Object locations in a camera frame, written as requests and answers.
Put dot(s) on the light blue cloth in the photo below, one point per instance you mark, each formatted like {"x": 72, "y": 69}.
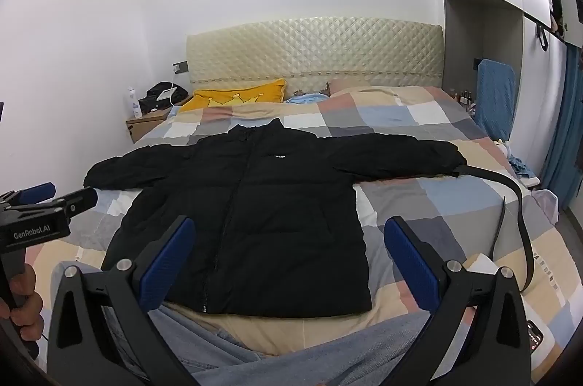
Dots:
{"x": 306, "y": 99}

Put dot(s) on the cream quilted headboard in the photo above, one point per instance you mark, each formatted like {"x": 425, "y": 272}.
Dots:
{"x": 309, "y": 53}

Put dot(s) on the black puffer jacket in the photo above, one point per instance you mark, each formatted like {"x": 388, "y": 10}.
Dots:
{"x": 275, "y": 212}

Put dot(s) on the checkered patchwork duvet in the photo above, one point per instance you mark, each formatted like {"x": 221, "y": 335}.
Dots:
{"x": 459, "y": 217}

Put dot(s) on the beige pillow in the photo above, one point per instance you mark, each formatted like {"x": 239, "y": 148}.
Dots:
{"x": 343, "y": 84}

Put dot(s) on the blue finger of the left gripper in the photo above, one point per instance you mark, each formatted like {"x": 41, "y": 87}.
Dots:
{"x": 36, "y": 194}

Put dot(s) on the black bag on nightstand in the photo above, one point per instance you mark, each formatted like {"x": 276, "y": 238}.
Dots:
{"x": 162, "y": 96}

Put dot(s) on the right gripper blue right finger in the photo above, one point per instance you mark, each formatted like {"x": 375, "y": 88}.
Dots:
{"x": 477, "y": 332}

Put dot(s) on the wall power outlet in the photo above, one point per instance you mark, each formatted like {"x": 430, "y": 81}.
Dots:
{"x": 181, "y": 67}

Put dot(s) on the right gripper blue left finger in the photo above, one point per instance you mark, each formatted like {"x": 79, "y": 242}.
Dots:
{"x": 131, "y": 289}

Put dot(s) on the yellow crown pillow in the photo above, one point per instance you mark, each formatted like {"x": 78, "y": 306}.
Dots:
{"x": 272, "y": 92}

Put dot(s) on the person's left hand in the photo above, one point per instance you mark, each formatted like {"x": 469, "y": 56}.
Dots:
{"x": 27, "y": 316}

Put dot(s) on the white spray bottle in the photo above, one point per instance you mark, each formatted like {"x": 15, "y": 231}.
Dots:
{"x": 134, "y": 104}

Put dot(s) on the blue jeans legs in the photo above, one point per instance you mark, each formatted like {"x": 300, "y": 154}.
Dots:
{"x": 230, "y": 350}

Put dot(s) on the blue curtain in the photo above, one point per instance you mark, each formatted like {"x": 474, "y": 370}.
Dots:
{"x": 562, "y": 172}

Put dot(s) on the smartphone on bed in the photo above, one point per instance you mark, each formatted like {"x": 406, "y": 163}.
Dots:
{"x": 535, "y": 335}

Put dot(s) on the wooden nightstand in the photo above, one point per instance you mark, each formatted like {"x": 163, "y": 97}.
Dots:
{"x": 139, "y": 126}

